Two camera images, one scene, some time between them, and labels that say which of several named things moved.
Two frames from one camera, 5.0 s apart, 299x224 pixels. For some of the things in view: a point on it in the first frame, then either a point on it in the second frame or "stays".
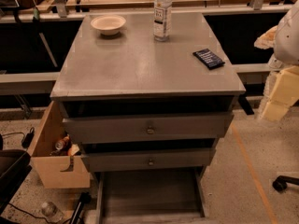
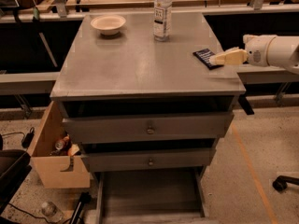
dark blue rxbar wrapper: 208,59 stays
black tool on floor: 78,216 stays
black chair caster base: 279,185 stays
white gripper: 288,39 → 259,54
